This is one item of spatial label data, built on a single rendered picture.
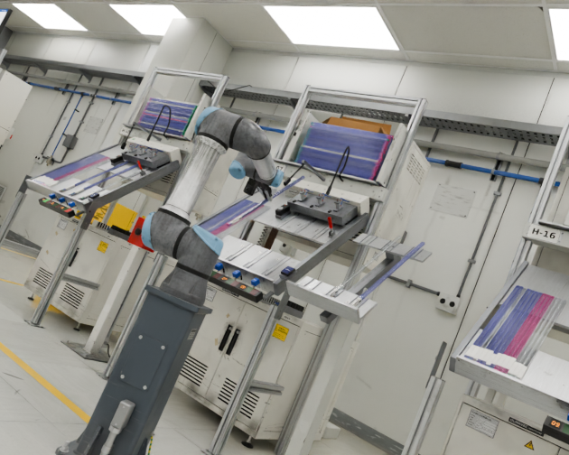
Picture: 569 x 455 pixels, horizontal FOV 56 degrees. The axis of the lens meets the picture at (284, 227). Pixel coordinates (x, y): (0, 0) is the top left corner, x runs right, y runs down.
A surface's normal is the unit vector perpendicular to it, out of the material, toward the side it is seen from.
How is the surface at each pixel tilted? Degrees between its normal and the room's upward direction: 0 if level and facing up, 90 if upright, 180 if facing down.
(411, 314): 89
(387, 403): 90
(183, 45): 90
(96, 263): 90
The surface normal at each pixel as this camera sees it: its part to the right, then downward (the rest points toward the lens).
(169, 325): -0.10, -0.18
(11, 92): 0.76, 0.25
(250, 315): -0.51, -0.33
